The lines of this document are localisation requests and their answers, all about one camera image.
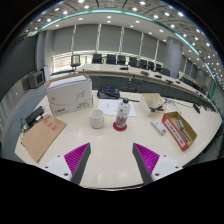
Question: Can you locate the clear water bottle black cap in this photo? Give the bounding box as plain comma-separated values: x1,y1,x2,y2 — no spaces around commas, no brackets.
115,97,132,129

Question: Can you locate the grey cabinet on floor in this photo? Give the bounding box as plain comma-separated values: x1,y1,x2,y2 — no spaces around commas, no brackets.
27,69,46,90

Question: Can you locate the flat round red coaster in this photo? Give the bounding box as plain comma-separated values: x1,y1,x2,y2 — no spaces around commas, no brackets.
112,121,128,132

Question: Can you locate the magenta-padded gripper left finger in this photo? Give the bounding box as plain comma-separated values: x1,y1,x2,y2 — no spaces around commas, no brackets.
41,143,92,186

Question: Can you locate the white mug with yellow print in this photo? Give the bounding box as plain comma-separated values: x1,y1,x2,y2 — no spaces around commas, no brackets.
88,108,105,130

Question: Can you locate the black desk phone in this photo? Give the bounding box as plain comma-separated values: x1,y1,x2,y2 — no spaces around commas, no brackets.
96,86,121,100

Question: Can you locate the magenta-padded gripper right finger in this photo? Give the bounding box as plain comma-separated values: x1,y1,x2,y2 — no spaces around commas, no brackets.
132,143,183,186

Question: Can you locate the group of ceiling lights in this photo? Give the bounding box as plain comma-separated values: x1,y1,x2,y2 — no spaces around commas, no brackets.
26,0,221,68

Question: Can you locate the small white oblong box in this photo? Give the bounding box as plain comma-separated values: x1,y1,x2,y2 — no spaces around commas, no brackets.
150,118,167,136

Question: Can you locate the small grey-green case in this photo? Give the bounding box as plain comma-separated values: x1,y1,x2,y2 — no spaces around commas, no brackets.
176,119,185,131

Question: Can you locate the white paper carton box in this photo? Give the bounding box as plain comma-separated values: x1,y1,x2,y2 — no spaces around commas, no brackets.
45,73,94,117

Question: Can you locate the row of black office chairs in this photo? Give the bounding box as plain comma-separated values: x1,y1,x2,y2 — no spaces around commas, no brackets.
91,53,171,78

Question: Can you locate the white printed paper sheet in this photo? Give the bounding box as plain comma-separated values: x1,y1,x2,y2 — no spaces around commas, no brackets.
97,98,137,118

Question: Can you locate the white divided organizer box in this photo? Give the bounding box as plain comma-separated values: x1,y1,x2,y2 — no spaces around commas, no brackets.
138,92,167,118

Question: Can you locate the brown paper envelope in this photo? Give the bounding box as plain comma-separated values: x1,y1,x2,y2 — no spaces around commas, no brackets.
20,114,68,163

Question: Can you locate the black power adapter with cables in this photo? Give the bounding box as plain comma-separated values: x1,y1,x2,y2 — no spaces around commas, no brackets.
20,105,46,129

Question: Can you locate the long curved conference desk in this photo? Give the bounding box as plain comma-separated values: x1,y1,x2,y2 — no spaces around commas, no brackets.
75,63,221,114

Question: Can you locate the open cardboard box red edge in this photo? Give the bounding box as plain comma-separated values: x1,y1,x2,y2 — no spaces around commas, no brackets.
161,111,198,152

